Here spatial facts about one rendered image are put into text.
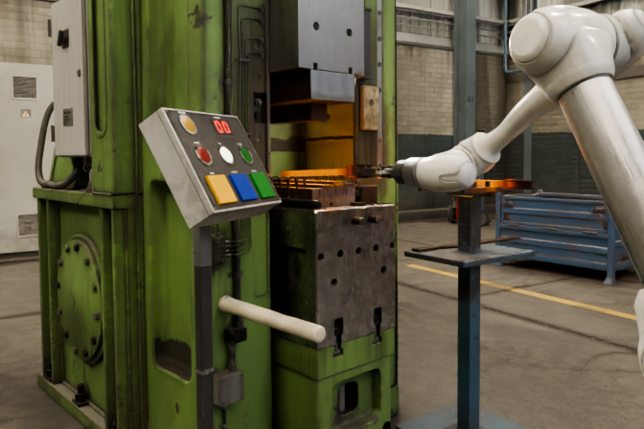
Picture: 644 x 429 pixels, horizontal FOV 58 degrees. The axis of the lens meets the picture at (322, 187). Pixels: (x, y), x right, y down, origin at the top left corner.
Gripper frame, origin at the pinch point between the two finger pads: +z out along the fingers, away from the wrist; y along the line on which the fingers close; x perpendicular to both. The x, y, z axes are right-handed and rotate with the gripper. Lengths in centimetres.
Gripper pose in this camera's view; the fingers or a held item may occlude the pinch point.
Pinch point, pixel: (361, 170)
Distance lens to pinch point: 189.9
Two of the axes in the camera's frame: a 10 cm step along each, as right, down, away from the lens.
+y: 7.4, -0.4, 6.7
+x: 0.0, -10.0, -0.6
